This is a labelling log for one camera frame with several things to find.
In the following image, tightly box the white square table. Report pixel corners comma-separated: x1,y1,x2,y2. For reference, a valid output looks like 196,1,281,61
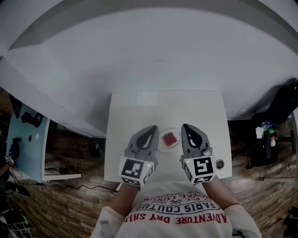
103,90,233,182

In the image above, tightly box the black stand device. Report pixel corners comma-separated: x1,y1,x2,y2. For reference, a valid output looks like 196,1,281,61
21,111,44,127

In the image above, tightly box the black handheld gadget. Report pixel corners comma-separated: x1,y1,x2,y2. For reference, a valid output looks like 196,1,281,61
11,137,22,152

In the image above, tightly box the white plate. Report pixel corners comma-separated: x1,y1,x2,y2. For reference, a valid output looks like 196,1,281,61
159,127,183,154

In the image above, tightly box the grey shoulder strap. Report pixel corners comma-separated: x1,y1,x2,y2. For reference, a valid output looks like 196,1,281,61
100,219,110,238

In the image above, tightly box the person's right forearm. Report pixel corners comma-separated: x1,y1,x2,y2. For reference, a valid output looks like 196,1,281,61
201,175,240,212

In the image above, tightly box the black floor cable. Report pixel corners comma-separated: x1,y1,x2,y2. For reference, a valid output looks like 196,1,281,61
34,182,118,194

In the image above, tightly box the black high-back office chair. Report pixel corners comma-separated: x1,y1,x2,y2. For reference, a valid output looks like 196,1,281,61
246,79,298,169

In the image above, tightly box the person's left forearm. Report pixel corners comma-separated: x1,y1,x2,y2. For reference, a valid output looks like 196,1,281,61
109,183,141,218

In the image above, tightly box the light blue table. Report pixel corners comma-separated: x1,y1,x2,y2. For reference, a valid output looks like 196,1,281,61
6,106,51,183

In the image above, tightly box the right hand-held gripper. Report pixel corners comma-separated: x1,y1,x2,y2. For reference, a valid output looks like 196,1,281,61
179,123,216,185

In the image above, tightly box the red block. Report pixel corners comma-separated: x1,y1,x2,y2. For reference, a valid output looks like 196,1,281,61
162,132,179,147

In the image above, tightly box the white metal rack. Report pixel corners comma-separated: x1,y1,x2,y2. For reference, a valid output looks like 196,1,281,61
0,216,31,238

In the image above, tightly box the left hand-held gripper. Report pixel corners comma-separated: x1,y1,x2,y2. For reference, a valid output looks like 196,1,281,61
118,125,160,188

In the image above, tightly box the green snack packet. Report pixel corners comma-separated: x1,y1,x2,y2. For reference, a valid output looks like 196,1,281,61
260,120,278,136

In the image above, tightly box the person's white printed shirt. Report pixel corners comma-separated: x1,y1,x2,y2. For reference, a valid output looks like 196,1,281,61
90,178,263,238

